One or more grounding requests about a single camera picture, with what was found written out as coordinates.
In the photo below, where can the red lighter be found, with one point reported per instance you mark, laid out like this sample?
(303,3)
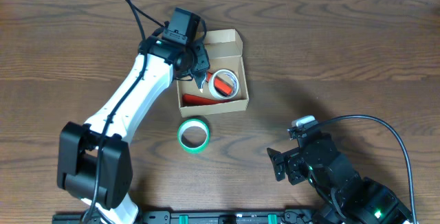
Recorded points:
(218,88)

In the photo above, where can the black mounting rail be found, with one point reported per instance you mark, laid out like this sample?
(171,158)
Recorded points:
(305,216)

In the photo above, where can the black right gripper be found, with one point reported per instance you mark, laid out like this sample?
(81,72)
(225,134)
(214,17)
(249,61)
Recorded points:
(290,164)

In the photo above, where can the black yellow correction tape dispenser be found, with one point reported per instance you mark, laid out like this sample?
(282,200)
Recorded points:
(200,79)

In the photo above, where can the red utility knife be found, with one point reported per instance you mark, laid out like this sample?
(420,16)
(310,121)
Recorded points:
(193,100)

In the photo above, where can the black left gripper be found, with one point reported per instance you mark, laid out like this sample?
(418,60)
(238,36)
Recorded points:
(200,64)

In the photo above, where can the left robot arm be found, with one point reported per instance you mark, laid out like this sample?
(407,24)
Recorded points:
(94,162)

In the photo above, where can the green tape roll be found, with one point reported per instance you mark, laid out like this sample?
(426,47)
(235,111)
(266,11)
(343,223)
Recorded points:
(193,136)

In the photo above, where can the white tape roll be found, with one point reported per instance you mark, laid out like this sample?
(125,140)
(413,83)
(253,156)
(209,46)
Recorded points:
(233,78)

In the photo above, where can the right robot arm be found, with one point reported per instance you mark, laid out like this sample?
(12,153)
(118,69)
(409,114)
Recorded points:
(348,198)

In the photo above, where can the open cardboard box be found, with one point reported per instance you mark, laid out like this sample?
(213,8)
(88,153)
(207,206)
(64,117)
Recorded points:
(225,51)

